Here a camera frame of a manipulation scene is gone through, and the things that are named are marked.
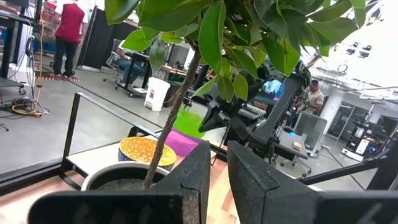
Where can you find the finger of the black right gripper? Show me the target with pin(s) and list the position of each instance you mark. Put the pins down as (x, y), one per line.
(213, 118)
(239, 129)

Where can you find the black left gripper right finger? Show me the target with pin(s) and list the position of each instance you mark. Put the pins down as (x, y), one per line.
(280, 202)

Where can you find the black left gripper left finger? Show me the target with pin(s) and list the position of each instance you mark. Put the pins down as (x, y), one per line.
(124, 208)

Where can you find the purple plastic bowl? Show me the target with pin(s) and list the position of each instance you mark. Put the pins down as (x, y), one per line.
(182, 144)

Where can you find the teal patterned ceramic bowl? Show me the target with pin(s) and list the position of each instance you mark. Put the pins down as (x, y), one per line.
(140, 151)

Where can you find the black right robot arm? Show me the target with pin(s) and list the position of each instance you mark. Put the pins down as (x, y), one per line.
(280, 105)

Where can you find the blue lit monitor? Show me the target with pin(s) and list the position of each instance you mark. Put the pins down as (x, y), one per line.
(273, 86)

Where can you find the white trash bin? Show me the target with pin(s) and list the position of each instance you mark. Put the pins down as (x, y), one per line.
(157, 93)

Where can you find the person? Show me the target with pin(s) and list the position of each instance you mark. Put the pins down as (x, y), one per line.
(127, 67)
(315, 98)
(70, 21)

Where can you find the leafy plant in white pot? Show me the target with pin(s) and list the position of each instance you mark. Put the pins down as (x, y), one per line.
(211, 37)

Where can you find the black office desk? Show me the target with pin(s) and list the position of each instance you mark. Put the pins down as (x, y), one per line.
(132, 77)

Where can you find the background robot workstation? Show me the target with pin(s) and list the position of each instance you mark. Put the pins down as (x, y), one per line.
(362, 146)

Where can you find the grey mesh office chair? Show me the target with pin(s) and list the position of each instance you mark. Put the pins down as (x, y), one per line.
(112, 57)

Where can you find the black room partition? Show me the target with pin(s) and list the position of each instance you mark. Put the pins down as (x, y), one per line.
(99, 43)

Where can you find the white computer case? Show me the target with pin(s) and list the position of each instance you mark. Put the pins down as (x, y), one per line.
(20, 74)

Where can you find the black workbench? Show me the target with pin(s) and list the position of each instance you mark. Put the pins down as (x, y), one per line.
(7, 46)

